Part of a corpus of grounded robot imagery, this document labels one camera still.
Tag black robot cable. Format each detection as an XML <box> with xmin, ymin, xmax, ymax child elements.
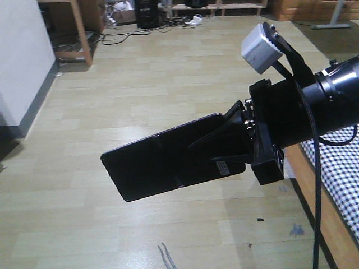
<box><xmin>291</xmin><ymin>81</ymin><xmax>358</xmax><ymax>269</ymax></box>

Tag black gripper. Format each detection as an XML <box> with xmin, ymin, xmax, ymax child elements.
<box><xmin>188</xmin><ymin>80</ymin><xmax>311</xmax><ymax>185</ymax></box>

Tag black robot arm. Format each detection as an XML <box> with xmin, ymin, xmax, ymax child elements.
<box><xmin>189</xmin><ymin>57</ymin><xmax>358</xmax><ymax>185</ymax></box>

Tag white desk leg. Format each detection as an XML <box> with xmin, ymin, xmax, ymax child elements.
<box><xmin>310</xmin><ymin>0</ymin><xmax>351</xmax><ymax>30</ymax></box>

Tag wooden bed frame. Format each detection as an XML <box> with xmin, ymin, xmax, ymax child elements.
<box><xmin>283</xmin><ymin>144</ymin><xmax>359</xmax><ymax>269</ymax></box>

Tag black white checkered bedsheet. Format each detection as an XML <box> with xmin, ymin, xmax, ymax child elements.
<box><xmin>319</xmin><ymin>127</ymin><xmax>358</xmax><ymax>238</ymax></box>

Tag wooden shelf desk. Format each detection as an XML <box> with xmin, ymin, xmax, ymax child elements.
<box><xmin>38</xmin><ymin>0</ymin><xmax>105</xmax><ymax>66</ymax></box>

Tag black smartphone with white label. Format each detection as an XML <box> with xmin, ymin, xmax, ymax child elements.
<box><xmin>100</xmin><ymin>113</ymin><xmax>246</xmax><ymax>202</ymax></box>

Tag white power strip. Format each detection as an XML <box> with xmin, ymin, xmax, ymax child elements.
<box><xmin>185</xmin><ymin>14</ymin><xmax>202</xmax><ymax>26</ymax></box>

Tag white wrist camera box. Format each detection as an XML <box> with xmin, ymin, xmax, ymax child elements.
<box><xmin>241</xmin><ymin>24</ymin><xmax>283</xmax><ymax>74</ymax></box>

